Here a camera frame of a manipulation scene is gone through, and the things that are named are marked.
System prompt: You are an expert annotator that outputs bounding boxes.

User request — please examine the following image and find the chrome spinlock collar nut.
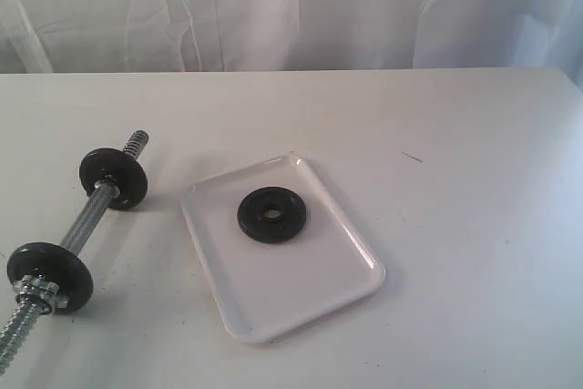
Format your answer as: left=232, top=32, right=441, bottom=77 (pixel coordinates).
left=12, top=275, right=69, bottom=314

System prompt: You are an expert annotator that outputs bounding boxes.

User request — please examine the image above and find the white rectangular plastic tray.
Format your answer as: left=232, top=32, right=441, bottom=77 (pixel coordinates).
left=180, top=154, right=385, bottom=344

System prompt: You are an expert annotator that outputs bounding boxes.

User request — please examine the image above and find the black weight plate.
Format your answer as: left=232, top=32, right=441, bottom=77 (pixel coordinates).
left=6, top=242, right=94, bottom=314
left=79, top=148, right=148, bottom=210
left=237, top=187, right=307, bottom=244

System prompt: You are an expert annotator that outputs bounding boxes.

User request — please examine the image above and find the white backdrop curtain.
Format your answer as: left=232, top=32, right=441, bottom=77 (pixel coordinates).
left=1, top=0, right=582, bottom=84

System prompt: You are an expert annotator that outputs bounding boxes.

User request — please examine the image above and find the chrome threaded dumbbell bar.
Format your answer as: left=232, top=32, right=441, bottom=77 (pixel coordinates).
left=1, top=129, right=149, bottom=373

